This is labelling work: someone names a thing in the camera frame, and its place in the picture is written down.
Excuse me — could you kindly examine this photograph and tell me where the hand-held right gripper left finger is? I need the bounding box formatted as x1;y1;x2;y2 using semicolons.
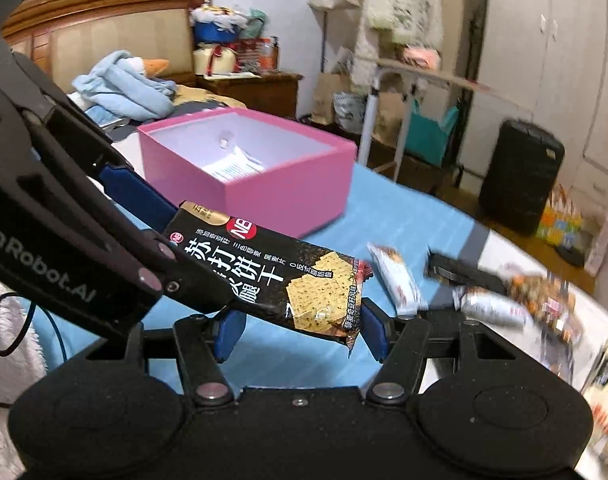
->
86;309;248;408

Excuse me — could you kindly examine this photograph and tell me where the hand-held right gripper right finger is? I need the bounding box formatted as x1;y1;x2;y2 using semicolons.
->
360;298;521;407

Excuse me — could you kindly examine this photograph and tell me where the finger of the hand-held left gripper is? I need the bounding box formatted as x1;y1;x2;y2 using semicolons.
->
4;51;181;234
132;231;251;322

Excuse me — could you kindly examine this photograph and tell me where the black cracker packet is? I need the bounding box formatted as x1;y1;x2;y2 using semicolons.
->
161;200;367;359

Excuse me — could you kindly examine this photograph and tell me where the pink cardboard box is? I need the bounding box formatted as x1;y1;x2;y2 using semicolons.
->
136;106;359;240

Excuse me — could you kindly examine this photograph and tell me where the clear bag of candy balls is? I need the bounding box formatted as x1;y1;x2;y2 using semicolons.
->
503;261;586;347

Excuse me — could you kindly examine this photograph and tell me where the white snack bar packet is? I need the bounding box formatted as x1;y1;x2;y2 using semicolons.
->
366;242;428;317

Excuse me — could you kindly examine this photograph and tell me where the white packet with print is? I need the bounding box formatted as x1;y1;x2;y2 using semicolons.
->
203;146;265;184

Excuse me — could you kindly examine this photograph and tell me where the black flat packet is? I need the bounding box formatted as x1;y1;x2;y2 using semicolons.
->
425;252;510;292

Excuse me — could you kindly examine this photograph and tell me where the light blue blanket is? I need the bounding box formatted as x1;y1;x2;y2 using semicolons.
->
72;50;178;122

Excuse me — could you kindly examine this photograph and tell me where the white fuzzy cloth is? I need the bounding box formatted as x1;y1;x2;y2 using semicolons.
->
0;275;50;407

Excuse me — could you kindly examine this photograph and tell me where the silver snack packet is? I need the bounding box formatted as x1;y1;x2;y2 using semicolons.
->
453;285;535;329

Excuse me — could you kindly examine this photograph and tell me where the white duck plush toy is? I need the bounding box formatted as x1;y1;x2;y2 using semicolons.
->
128;57;171;82

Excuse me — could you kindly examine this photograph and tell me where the wooden nightstand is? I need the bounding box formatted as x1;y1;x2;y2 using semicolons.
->
196;72;305;121

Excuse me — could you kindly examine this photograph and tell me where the cream jar with red ribbon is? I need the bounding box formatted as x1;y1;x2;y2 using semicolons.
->
192;42;240;76

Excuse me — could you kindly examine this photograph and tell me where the wooden bed headboard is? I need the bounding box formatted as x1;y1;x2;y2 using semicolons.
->
1;0;215;92

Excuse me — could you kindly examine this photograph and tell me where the red printed box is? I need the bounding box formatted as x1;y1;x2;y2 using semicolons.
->
234;36;281;74

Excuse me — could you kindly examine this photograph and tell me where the blue basin with clutter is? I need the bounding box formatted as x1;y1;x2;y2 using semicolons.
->
189;5;251;46

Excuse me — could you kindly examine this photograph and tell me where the teal bag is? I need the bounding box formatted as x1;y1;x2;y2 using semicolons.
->
405;101;461;167

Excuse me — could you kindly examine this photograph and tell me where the brown paper bag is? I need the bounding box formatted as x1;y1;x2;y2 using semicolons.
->
313;72;365;127

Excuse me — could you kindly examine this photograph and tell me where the black suitcase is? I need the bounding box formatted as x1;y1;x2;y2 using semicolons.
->
478;118;566;237

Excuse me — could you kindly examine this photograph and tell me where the colourful printed carton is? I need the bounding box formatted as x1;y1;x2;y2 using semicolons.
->
535;185;585;252

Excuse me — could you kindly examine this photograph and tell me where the white side table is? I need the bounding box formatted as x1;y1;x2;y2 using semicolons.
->
358;56;496;182

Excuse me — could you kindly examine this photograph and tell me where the pink packet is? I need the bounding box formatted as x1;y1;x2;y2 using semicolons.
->
401;45;443;72

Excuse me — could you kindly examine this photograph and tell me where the white fluffy coat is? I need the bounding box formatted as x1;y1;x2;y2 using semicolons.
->
354;0;445;67

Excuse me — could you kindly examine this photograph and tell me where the white wardrobe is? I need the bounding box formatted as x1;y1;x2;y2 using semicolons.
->
464;0;608;221

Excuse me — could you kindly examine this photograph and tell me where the black cable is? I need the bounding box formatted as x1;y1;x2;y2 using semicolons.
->
0;291;60;407

